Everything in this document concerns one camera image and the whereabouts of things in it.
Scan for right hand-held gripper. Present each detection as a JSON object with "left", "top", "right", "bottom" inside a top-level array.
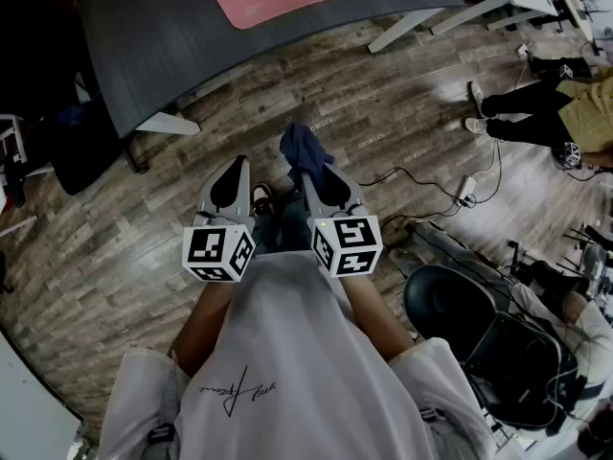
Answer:
[{"left": 299, "top": 163, "right": 384, "bottom": 280}]

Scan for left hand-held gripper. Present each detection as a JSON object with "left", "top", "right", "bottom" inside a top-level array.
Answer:
[{"left": 181, "top": 155, "right": 258, "bottom": 285}]

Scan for dark blue cloth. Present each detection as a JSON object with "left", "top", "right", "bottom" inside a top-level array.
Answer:
[{"left": 279, "top": 122, "right": 344, "bottom": 200}]

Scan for person's left forearm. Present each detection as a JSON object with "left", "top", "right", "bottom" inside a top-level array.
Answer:
[{"left": 174, "top": 275, "right": 240, "bottom": 378}]

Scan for person's right forearm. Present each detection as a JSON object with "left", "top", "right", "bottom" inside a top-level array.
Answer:
[{"left": 334, "top": 274, "right": 416, "bottom": 361}]

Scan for person's black and white shoe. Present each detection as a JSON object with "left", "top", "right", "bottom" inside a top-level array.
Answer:
[{"left": 251, "top": 183, "right": 275, "bottom": 218}]

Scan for person's dark trousers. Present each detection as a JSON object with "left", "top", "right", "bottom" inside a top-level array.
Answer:
[{"left": 251, "top": 194, "right": 313, "bottom": 258}]

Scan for white desk foot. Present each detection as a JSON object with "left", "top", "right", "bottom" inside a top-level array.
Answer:
[
  {"left": 136, "top": 110, "right": 202, "bottom": 137},
  {"left": 367, "top": 7, "right": 446, "bottom": 55}
]

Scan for white power strip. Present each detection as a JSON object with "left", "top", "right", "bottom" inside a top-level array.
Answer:
[{"left": 458, "top": 174, "right": 478, "bottom": 208}]

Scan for black office chair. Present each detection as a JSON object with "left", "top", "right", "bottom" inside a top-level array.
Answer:
[{"left": 47, "top": 72, "right": 104, "bottom": 196}]

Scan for person's white t-shirt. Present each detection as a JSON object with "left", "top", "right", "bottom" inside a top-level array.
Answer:
[{"left": 98, "top": 249, "right": 523, "bottom": 460}]

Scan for white wire rack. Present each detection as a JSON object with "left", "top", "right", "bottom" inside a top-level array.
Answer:
[{"left": 0, "top": 112, "right": 30, "bottom": 208}]

